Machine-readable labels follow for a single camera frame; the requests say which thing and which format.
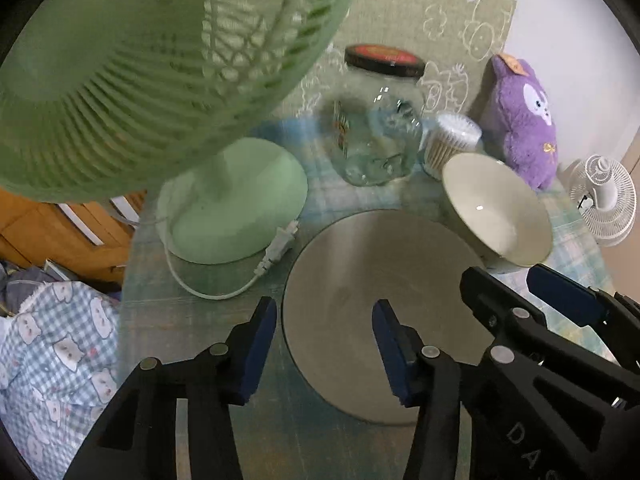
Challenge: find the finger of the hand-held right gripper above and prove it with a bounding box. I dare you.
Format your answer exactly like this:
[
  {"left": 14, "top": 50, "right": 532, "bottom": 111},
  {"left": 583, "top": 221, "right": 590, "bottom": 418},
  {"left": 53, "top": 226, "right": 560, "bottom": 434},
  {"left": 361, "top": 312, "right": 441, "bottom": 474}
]
[
  {"left": 460, "top": 266, "right": 549, "bottom": 357},
  {"left": 526, "top": 264, "right": 640, "bottom": 333}
]

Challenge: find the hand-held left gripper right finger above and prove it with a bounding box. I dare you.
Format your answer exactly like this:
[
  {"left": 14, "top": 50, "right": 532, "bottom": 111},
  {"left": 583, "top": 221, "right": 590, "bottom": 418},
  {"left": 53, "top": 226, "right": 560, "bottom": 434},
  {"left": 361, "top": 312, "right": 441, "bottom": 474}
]
[{"left": 371, "top": 299, "right": 512, "bottom": 480}]

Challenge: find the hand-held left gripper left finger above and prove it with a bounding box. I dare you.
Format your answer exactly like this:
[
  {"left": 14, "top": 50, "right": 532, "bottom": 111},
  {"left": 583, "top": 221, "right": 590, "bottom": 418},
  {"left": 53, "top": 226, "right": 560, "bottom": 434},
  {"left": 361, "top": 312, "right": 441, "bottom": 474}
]
[{"left": 64, "top": 296, "right": 278, "bottom": 480}]

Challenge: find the floral ceramic bowl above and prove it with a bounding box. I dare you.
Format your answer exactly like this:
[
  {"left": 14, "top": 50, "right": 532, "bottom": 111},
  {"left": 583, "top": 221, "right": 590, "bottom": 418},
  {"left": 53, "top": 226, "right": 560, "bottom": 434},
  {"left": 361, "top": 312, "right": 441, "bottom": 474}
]
[{"left": 441, "top": 153, "right": 554, "bottom": 273}]

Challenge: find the round grey plate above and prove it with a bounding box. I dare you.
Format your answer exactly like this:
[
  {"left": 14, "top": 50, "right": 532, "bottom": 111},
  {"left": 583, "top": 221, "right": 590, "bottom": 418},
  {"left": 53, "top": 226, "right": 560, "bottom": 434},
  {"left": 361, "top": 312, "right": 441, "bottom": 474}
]
[{"left": 281, "top": 210, "right": 488, "bottom": 427}]

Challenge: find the white standing fan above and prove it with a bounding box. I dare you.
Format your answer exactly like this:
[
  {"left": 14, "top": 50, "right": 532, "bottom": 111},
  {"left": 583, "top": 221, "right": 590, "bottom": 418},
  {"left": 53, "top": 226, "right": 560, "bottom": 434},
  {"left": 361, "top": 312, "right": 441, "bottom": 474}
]
[{"left": 567, "top": 155, "right": 636, "bottom": 247}]

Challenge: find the purple plush rabbit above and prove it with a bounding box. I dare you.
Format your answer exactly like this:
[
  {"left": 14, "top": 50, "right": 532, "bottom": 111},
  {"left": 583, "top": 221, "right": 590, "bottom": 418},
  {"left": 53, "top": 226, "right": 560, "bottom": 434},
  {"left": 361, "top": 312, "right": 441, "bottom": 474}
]
[{"left": 480, "top": 54, "right": 560, "bottom": 191}]

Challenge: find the cotton swab container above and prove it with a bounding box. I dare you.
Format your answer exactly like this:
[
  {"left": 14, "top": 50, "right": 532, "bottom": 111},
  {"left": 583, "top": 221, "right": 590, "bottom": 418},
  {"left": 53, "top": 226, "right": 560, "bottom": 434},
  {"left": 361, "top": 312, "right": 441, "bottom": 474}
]
[{"left": 424, "top": 113, "right": 483, "bottom": 181}]

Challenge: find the blue gingham bear blanket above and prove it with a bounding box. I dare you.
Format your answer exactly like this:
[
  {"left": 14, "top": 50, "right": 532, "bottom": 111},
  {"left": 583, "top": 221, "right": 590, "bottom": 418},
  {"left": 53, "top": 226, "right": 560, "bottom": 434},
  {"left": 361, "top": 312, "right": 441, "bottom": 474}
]
[{"left": 0, "top": 280, "right": 123, "bottom": 480}]

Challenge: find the glass jar with dark lid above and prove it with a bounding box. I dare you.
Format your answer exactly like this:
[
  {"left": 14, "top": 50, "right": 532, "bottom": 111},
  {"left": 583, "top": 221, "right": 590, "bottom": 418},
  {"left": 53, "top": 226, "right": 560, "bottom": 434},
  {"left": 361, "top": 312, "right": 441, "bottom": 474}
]
[{"left": 332, "top": 44, "right": 427, "bottom": 187}]

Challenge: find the wooden chair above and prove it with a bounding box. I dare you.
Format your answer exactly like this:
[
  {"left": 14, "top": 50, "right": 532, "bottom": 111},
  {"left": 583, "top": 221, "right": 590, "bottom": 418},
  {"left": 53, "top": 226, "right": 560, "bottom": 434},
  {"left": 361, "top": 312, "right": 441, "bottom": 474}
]
[{"left": 0, "top": 185, "right": 148, "bottom": 283}]

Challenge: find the green desk fan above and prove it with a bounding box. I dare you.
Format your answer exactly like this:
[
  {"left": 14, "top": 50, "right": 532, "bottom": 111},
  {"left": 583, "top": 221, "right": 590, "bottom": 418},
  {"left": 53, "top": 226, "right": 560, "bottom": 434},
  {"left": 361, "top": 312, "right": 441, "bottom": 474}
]
[{"left": 0, "top": 0, "right": 363, "bottom": 264}]

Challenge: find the green printed mat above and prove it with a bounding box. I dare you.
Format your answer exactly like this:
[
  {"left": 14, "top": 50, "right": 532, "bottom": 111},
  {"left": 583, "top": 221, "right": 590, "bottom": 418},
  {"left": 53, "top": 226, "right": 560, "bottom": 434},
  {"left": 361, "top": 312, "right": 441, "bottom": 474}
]
[{"left": 270, "top": 0, "right": 518, "bottom": 128}]

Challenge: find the pale fan power cord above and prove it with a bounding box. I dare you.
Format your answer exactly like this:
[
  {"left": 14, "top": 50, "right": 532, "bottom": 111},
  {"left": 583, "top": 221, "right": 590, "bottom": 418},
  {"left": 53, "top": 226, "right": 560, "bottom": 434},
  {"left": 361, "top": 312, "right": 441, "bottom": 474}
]
[{"left": 165, "top": 222, "right": 301, "bottom": 301}]

